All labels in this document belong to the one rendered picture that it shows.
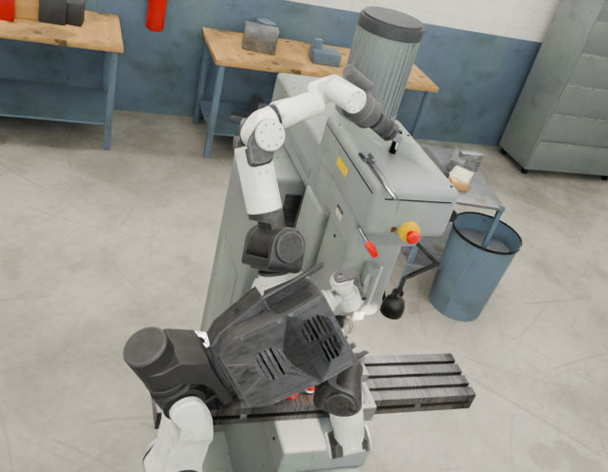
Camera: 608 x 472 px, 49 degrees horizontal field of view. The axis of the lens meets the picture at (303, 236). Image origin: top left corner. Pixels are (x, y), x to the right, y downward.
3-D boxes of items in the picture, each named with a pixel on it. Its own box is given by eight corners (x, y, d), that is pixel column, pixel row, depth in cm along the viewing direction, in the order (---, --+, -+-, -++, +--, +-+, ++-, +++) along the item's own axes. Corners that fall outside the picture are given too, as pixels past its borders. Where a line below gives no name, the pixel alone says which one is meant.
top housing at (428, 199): (444, 240, 193) (464, 192, 185) (363, 237, 184) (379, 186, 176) (385, 160, 230) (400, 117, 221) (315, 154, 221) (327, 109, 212)
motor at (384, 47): (403, 131, 212) (437, 33, 195) (346, 125, 205) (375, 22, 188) (380, 104, 228) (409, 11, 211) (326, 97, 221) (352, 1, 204)
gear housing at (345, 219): (418, 248, 206) (428, 221, 201) (346, 245, 197) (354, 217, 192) (379, 191, 232) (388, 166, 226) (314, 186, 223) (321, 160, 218)
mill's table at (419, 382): (469, 408, 267) (477, 394, 262) (155, 429, 223) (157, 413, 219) (444, 366, 284) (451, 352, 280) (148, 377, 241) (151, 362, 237)
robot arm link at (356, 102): (363, 129, 177) (338, 110, 169) (341, 114, 185) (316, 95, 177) (389, 94, 176) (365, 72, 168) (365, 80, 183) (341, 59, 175)
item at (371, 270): (362, 319, 217) (380, 269, 206) (350, 319, 216) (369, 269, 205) (358, 311, 220) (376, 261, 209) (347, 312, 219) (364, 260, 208)
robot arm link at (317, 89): (360, 105, 176) (317, 120, 171) (341, 93, 182) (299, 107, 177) (360, 81, 172) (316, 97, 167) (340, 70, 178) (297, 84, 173)
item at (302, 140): (382, 225, 227) (400, 174, 216) (320, 222, 219) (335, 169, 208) (316, 120, 288) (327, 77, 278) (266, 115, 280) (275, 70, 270)
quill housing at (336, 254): (378, 318, 225) (407, 242, 208) (321, 318, 218) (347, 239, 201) (360, 282, 240) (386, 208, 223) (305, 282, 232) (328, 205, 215)
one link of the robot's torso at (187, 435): (155, 519, 187) (160, 409, 161) (140, 468, 200) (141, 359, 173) (207, 503, 194) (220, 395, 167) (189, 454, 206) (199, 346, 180)
